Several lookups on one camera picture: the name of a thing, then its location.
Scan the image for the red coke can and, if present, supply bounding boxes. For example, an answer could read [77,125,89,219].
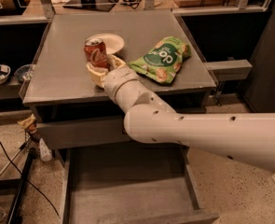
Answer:
[84,38,108,68]

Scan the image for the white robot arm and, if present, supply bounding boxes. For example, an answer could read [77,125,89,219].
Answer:
[87,55,275,173]

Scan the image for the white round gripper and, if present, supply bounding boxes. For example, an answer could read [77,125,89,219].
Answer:
[87,54,140,105]

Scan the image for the grey glass bowl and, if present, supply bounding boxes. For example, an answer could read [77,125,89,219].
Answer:
[14,64,35,82]

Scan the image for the black metal stand leg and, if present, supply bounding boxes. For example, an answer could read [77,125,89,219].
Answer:
[6,153,34,224]

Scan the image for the black floor cable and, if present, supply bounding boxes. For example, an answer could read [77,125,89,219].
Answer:
[0,125,61,217]

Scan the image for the grey open middle drawer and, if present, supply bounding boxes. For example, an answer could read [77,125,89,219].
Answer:
[62,141,219,224]

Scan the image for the brown snack packet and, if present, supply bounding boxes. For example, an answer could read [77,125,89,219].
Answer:
[18,115,40,141]

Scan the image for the grey side shelf block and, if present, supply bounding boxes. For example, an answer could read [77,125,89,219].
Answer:
[205,60,252,81]

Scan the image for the green chip bag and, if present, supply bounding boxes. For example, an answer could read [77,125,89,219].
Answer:
[129,36,191,84]

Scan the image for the grey drawer cabinet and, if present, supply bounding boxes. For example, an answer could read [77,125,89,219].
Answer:
[19,9,219,151]

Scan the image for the black monitor stand base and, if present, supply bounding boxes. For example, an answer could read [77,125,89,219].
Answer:
[63,0,115,12]

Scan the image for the white plastic bottle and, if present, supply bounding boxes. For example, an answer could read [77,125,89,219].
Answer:
[39,139,52,162]

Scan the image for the grey upper drawer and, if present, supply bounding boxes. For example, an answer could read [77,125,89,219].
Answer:
[37,115,131,149]

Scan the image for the white paper bowl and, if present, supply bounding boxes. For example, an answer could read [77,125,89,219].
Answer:
[90,34,124,55]

